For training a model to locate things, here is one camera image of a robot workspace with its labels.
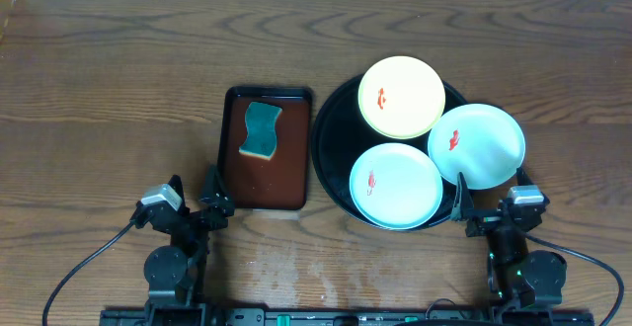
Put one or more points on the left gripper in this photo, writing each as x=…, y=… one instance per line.
x=193, y=218

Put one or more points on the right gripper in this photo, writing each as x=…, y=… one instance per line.
x=463, y=208

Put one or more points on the light blue plate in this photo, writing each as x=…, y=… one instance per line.
x=481, y=142
x=396, y=186

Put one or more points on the green sponge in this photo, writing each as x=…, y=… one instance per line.
x=261, y=135

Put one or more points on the light blue plate front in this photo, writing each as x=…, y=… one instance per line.
x=396, y=186

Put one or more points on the yellow plate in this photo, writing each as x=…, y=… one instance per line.
x=401, y=97

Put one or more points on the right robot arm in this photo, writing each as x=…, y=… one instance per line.
x=526, y=282

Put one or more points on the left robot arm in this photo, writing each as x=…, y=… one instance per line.
x=175, y=272

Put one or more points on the rectangular brown tray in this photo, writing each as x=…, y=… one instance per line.
x=279, y=182

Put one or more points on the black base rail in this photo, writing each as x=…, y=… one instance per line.
x=316, y=317

